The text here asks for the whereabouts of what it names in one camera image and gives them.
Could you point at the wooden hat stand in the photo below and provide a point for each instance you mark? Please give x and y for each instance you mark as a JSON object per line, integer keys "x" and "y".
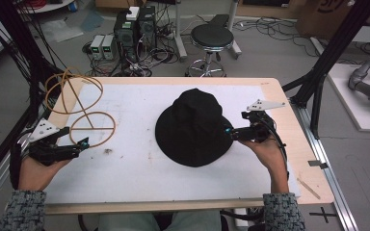
{"x": 77, "y": 106}

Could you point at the person's legs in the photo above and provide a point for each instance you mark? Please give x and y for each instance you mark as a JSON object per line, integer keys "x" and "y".
{"x": 160, "y": 221}

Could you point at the black computer tower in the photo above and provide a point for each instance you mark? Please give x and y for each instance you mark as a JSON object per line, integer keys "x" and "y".
{"x": 147, "y": 30}
{"x": 125, "y": 35}

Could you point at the black round stool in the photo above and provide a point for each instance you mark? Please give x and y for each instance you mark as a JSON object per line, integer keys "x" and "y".
{"x": 212, "y": 48}

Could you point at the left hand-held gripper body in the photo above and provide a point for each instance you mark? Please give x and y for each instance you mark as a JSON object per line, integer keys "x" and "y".
{"x": 46, "y": 146}

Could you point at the grey tape piece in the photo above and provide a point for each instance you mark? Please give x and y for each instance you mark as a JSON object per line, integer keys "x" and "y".
{"x": 318, "y": 164}

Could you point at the person's left hand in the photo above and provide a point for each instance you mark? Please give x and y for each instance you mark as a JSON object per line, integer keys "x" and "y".
{"x": 35, "y": 173}

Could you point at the person's right hand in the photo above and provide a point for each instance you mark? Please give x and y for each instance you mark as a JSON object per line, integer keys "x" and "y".
{"x": 268, "y": 160}

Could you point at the white platform board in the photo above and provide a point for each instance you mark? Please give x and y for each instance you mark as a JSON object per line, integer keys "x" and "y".
{"x": 356, "y": 99}

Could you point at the wooden stick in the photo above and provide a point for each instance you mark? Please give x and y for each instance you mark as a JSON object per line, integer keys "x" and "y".
{"x": 308, "y": 188}

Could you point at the white table mat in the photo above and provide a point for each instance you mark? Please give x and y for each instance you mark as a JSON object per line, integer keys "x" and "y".
{"x": 160, "y": 154}

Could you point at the black bucket hat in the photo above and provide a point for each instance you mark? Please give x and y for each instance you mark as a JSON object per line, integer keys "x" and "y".
{"x": 194, "y": 128}

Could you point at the white box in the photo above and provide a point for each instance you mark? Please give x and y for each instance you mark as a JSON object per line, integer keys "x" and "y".
{"x": 132, "y": 13}

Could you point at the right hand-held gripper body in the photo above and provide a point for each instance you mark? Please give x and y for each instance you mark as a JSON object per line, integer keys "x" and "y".
{"x": 258, "y": 123}

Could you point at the cardboard box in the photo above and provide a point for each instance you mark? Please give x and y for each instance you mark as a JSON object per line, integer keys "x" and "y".
{"x": 326, "y": 17}

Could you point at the black metal frame post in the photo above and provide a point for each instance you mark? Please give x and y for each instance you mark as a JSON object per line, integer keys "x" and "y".
{"x": 19, "y": 41}
{"x": 329, "y": 61}

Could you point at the grey power supply unit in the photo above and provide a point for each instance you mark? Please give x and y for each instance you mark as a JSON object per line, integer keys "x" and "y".
{"x": 108, "y": 47}
{"x": 97, "y": 46}

